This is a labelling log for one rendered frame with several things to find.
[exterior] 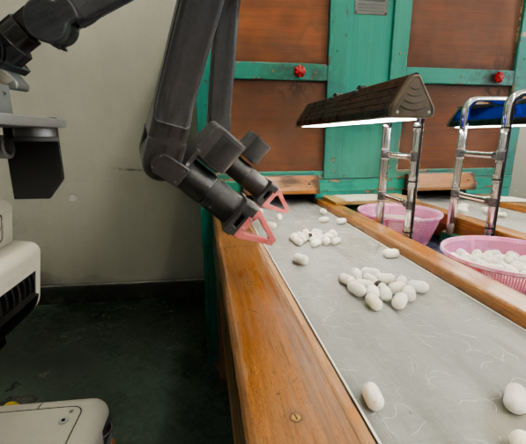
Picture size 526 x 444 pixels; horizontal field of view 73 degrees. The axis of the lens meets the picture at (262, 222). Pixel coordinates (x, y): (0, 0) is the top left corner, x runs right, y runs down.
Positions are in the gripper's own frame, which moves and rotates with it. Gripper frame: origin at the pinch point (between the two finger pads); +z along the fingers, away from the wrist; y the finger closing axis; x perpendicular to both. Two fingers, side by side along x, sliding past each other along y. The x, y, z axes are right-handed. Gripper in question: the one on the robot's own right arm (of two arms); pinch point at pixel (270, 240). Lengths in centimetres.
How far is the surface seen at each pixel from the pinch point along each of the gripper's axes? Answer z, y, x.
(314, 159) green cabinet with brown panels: 19, 75, -28
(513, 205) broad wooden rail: 81, 49, -61
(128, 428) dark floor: 23, 49, 90
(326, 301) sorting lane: 11.3, -9.7, 1.2
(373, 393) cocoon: 7.2, -33.2, 2.1
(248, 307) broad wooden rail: -0.8, -14.1, 8.3
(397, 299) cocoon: 17.5, -14.6, -6.7
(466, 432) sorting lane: 13.9, -37.5, -1.4
